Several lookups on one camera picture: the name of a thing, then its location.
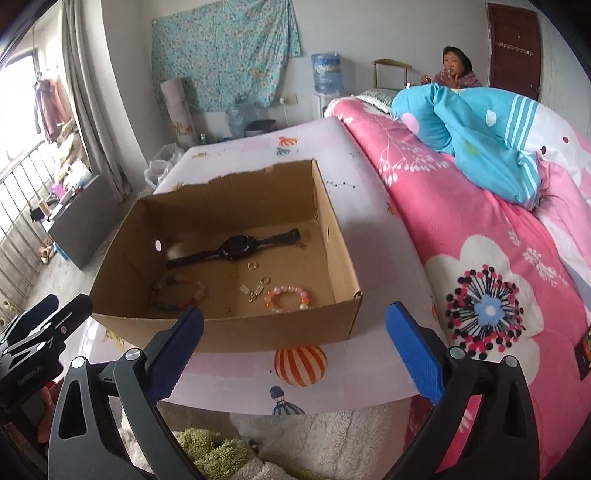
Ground clear plastic bottle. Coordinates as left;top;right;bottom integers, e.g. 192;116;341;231
225;103;257;140

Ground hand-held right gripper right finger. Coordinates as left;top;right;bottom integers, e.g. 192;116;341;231
382;302;542;480

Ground brown cardboard box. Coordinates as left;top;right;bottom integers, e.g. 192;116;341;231
89;158;363;354

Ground black wrist watch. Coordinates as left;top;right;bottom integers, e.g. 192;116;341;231
165;228;301;270

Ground dark cabinet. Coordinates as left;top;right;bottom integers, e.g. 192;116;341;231
46;174;122;271

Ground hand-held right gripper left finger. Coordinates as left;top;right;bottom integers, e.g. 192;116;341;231
47;306;205;480

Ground metal window railing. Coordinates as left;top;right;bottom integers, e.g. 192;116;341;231
0;138;63;324

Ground floral pillow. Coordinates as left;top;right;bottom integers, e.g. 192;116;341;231
357;87;398;112

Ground blue quilt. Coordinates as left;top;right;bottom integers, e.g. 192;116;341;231
391;82;591;211

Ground floral wall cloth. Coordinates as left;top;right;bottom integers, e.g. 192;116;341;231
151;0;302;112

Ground multicolour bead bracelet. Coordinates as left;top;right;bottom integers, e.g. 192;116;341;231
151;275;208;311

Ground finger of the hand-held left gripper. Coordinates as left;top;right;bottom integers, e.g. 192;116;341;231
0;294;59;345
9;294;94;358

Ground brown door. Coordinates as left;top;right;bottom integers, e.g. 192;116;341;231
485;2;542;103

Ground black bin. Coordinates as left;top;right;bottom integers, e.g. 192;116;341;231
244;119;278;138

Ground pink floral quilt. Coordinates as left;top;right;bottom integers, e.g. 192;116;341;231
323;96;591;480

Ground white water dispenser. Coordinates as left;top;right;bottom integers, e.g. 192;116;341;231
310;92;334;119

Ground peach bead bracelet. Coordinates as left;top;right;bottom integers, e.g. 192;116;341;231
264;285;310;315

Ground grey curtain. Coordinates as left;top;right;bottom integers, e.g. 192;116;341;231
62;0;140;204

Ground blue water jug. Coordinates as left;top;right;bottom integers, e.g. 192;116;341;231
310;52;344;96

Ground rolled floral mat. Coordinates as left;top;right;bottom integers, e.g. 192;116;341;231
160;78;197;150

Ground white plastic bag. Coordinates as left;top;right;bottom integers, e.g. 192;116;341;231
144;143;186;188

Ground hanging pink clothes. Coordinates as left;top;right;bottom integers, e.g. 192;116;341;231
33;76;70;144

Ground green fluffy rug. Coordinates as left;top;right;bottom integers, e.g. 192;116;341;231
172;428;297;480

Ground white fluffy rug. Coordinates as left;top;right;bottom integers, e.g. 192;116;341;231
117;410;431;480

